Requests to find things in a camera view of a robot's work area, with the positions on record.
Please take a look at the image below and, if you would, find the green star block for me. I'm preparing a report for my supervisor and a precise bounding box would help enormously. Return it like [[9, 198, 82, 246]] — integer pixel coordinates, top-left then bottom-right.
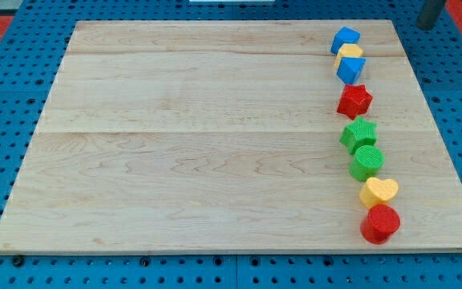
[[339, 116, 378, 155]]

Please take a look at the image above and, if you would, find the red star block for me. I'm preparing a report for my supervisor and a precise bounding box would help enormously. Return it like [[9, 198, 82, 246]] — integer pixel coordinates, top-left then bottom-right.
[[336, 84, 373, 120]]

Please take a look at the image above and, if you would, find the wooden board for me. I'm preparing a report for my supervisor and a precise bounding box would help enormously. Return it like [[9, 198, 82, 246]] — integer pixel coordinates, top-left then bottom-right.
[[0, 20, 462, 255]]

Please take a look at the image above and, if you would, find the green cylinder block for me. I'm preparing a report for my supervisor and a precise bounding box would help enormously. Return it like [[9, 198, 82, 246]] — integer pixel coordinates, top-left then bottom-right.
[[349, 145, 385, 181]]

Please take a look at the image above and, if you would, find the blue triangle block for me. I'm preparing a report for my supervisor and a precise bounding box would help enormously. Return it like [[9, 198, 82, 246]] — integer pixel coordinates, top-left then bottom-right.
[[336, 57, 367, 84]]

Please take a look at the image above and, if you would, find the yellow pentagon block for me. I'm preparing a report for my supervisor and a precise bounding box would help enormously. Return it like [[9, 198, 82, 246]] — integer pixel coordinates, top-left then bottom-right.
[[334, 43, 363, 69]]

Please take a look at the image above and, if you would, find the yellow heart block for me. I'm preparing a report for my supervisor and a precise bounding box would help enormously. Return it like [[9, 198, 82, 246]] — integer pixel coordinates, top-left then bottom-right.
[[359, 177, 399, 209]]

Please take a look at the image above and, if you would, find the blue cube block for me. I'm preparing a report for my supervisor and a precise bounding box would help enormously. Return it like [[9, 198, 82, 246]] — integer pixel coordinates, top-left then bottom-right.
[[330, 26, 361, 55]]

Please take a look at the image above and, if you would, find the red cylinder block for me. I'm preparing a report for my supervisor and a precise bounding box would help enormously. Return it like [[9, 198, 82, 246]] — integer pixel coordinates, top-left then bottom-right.
[[360, 205, 401, 244]]

